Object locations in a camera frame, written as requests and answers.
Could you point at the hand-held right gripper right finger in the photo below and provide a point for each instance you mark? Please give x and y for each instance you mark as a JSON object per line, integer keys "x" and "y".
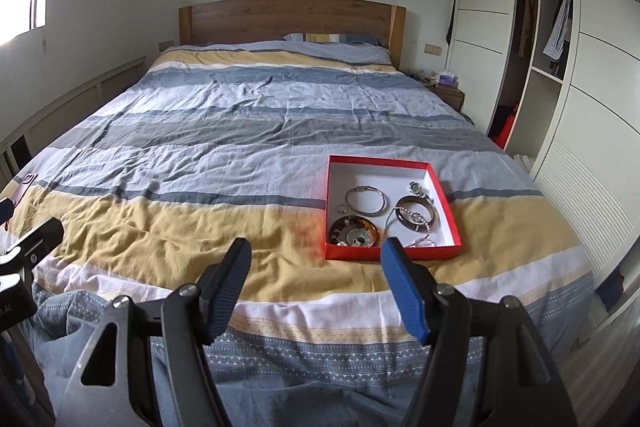
{"x": 406, "y": 294}

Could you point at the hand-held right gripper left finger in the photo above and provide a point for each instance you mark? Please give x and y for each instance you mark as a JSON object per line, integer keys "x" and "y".
{"x": 227, "y": 294}

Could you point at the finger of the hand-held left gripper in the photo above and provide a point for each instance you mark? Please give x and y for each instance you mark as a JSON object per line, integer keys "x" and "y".
{"x": 37, "y": 239}
{"x": 5, "y": 211}

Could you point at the tortoiseshell bangle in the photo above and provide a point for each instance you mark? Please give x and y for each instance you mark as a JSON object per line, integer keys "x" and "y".
{"x": 371, "y": 227}

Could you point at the wide metal bangle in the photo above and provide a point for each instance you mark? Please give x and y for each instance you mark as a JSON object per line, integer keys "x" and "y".
{"x": 431, "y": 212}

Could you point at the red jewelry box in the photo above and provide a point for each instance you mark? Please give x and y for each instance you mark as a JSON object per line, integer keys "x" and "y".
{"x": 450, "y": 217}

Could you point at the thin silver bangle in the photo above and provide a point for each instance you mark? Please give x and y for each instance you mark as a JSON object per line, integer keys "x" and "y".
{"x": 350, "y": 202}

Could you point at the striped duvet bed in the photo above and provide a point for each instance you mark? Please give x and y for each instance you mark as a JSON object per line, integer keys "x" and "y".
{"x": 200, "y": 157}

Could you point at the red item in wardrobe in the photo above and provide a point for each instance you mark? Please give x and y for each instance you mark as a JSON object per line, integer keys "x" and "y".
{"x": 505, "y": 127}

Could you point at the wooden nightstand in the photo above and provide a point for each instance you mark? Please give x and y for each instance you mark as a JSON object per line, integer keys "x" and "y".
{"x": 450, "y": 97}

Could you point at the purple tissue box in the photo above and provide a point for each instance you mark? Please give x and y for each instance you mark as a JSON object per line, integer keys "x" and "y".
{"x": 446, "y": 79}

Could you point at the grey blue pillow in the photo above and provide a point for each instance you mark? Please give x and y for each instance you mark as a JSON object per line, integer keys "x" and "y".
{"x": 350, "y": 49}

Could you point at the wooden headboard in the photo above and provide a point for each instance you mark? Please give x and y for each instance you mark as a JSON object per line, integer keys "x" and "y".
{"x": 290, "y": 19}

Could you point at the white wardrobe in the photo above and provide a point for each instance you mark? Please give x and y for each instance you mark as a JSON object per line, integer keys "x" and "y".
{"x": 485, "y": 7}

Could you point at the hanging striped shirt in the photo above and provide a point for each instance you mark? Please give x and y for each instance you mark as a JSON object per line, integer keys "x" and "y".
{"x": 557, "y": 32}

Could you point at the hanging brown coat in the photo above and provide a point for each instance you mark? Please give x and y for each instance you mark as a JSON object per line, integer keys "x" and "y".
{"x": 529, "y": 17}

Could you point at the wall socket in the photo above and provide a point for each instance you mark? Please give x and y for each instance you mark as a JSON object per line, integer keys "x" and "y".
{"x": 433, "y": 50}
{"x": 166, "y": 46}

